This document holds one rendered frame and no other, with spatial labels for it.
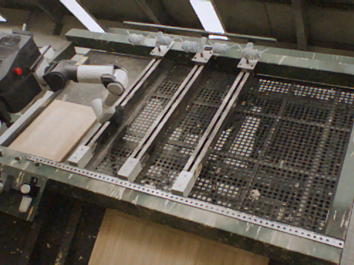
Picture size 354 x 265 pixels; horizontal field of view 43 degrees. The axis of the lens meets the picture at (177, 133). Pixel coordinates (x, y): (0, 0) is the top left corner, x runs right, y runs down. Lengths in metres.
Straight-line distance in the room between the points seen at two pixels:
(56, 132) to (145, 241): 0.85
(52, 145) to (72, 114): 0.28
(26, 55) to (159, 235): 1.11
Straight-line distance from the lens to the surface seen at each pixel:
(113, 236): 2.47
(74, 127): 2.73
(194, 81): 2.79
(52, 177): 2.43
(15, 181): 2.55
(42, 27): 10.13
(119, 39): 3.31
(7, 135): 2.83
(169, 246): 2.34
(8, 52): 2.30
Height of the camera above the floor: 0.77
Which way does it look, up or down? 11 degrees up
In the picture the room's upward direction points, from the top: 17 degrees clockwise
